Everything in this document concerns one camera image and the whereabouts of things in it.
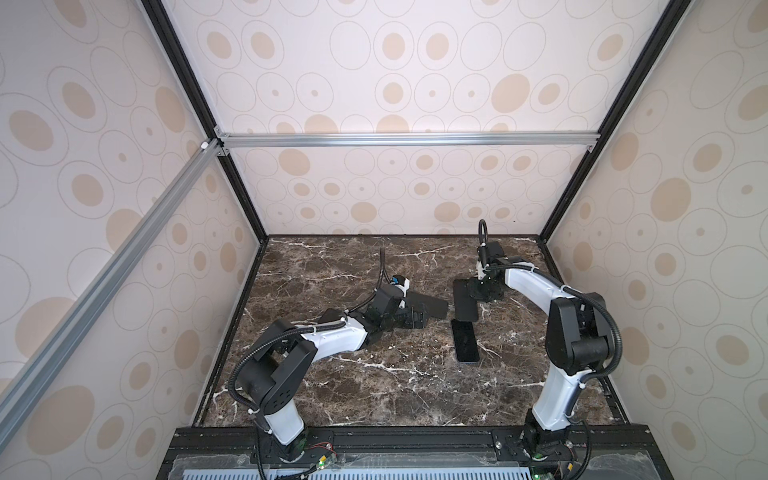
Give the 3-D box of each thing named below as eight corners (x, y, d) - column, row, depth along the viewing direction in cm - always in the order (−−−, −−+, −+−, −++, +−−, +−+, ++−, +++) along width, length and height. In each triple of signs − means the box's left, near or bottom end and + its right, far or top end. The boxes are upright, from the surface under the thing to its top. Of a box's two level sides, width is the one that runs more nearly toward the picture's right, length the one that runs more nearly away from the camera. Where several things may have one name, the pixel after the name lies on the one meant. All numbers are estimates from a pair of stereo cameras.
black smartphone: (457, 363, 90) (458, 359, 87) (451, 323, 98) (452, 319, 96) (478, 363, 90) (480, 359, 87) (471, 323, 98) (472, 319, 96)
